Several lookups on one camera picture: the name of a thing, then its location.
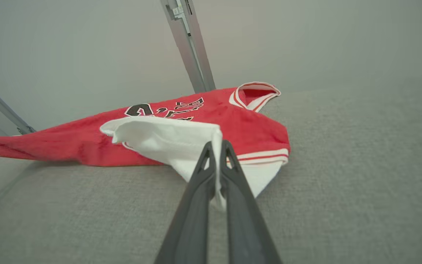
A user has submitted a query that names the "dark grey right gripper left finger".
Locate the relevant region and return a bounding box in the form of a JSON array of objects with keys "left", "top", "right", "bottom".
[{"left": 154, "top": 142, "right": 217, "bottom": 264}]

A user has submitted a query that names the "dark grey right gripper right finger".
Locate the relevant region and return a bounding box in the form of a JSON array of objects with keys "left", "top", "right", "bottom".
[{"left": 220, "top": 140, "right": 283, "bottom": 264}]

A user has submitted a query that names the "red basketball jersey white trim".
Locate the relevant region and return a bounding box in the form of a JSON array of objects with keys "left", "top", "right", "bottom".
[{"left": 0, "top": 81, "right": 290, "bottom": 211}]

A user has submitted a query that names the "grey fabric sofa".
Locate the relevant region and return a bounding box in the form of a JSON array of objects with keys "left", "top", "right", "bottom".
[{"left": 0, "top": 77, "right": 422, "bottom": 264}]

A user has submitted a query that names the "aluminium frame post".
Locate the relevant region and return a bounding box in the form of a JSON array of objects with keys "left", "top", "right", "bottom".
[
  {"left": 160, "top": 0, "right": 216, "bottom": 94},
  {"left": 0, "top": 75, "right": 36, "bottom": 137}
]

